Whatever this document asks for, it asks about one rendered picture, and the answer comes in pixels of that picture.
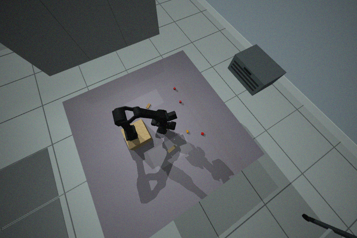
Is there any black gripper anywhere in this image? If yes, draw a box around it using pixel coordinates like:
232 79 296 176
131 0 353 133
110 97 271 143
151 119 176 130

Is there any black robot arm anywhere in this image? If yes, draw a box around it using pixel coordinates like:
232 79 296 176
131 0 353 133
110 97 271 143
112 106 177 141

